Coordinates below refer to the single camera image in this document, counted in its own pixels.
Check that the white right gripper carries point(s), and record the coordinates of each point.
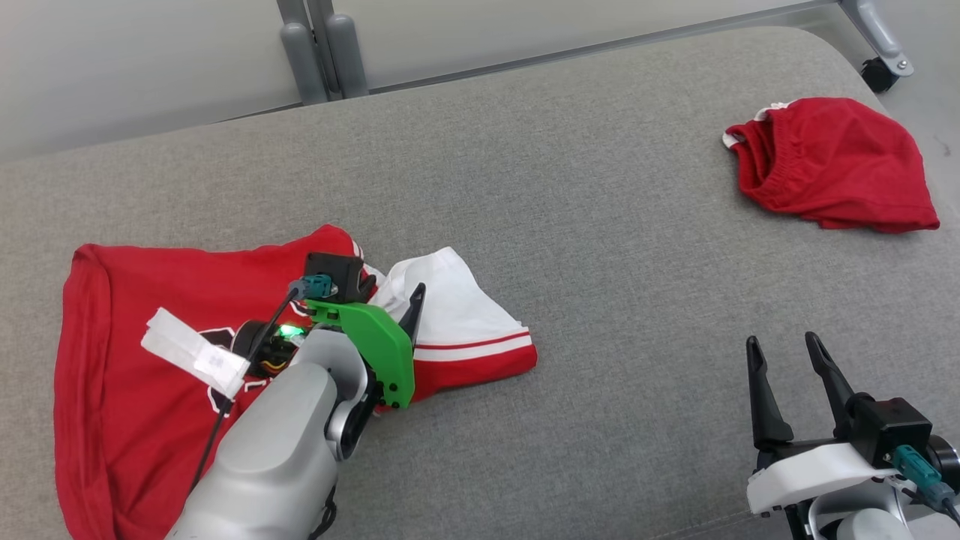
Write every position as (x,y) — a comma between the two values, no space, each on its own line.
(810,469)

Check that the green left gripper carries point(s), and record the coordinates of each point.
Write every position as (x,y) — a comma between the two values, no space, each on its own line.
(382,352)

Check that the red shorts with white trim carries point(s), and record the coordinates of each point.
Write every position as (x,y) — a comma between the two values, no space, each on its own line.
(832,165)

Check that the red shirt with white sleeves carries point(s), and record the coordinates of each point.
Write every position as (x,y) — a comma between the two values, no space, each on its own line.
(127,420)

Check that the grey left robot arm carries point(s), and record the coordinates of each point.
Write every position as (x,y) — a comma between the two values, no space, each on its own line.
(262,450)

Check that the white paper label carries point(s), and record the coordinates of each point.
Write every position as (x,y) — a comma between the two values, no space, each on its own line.
(191,349)

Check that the black caster wheel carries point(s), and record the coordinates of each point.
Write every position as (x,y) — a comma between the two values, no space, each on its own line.
(877,76)

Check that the grey partition end leg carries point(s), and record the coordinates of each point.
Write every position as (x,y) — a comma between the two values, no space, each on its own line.
(879,39)

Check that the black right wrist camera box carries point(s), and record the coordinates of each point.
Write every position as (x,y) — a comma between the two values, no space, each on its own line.
(892,427)

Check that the grey partition post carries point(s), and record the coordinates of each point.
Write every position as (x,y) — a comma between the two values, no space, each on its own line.
(309,67)
(349,60)

